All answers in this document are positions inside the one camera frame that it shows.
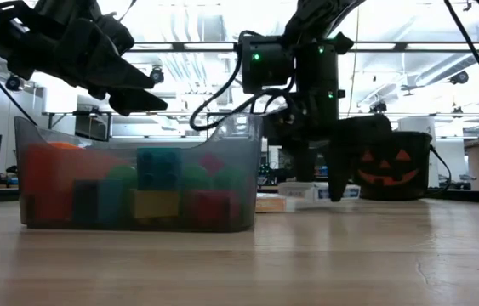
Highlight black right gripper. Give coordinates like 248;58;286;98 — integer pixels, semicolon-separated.
263;105;394;203

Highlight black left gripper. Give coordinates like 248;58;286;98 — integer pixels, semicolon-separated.
0;0;169;117

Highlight orange-backed playing card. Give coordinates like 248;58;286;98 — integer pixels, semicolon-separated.
254;192;288;214

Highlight grey translucent plastic bin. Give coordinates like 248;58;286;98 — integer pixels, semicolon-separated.
14;112;265;233

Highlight small teal toy cube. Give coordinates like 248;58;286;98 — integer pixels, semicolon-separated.
71;178;126;225
135;146;184;192

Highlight red toy brick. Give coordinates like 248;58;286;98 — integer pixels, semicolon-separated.
197;151;226;179

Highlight small red toy cube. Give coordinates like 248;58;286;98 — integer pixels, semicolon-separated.
186;190;241;227

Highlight small yellow toy cube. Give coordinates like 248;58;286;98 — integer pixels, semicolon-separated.
129;189;181;220

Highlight black pumpkin-face bucket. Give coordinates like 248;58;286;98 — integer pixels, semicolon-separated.
351;130;453;202

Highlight white cylinder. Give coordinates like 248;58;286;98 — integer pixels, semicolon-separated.
397;116;436;133

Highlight black overhead beam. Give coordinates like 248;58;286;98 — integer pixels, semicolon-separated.
123;41;479;54

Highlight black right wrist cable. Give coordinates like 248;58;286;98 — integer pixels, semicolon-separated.
189;28;298;133

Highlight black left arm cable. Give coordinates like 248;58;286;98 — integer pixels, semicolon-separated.
0;40;38;127

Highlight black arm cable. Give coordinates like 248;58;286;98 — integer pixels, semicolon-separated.
442;0;479;130
0;40;38;127

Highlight black aluminium rig frame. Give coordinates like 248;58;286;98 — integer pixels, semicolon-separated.
0;186;479;206

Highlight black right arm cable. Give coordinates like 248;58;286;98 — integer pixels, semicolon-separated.
442;0;479;130

